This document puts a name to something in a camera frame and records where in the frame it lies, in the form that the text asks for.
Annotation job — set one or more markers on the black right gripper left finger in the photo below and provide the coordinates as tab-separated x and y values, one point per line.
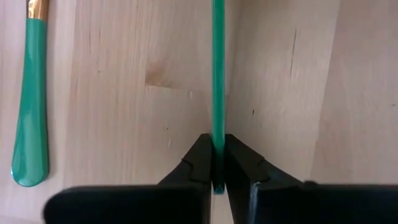
155	205

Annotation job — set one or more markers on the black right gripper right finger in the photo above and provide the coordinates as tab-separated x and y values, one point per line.
280	205

